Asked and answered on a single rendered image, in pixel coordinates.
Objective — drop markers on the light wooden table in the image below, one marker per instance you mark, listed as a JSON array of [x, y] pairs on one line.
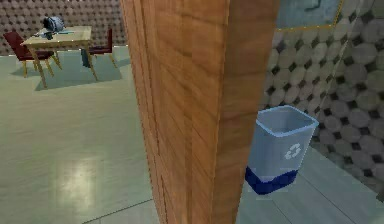
[[65, 37]]

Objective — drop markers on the grey round kettle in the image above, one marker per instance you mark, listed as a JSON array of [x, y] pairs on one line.
[[53, 24]]

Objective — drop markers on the blue translucent trash can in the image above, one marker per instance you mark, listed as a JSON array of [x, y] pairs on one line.
[[280, 146]]

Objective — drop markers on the wooden cupboard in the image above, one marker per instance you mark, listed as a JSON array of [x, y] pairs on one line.
[[190, 110]]

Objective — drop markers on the dark red chair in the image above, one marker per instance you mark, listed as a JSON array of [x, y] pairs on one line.
[[23, 50], [104, 49]]

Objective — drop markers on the blue flat utensil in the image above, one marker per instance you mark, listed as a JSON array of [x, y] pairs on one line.
[[66, 32]]

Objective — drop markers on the gold framed picture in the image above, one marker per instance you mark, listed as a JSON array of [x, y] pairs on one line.
[[306, 13]]

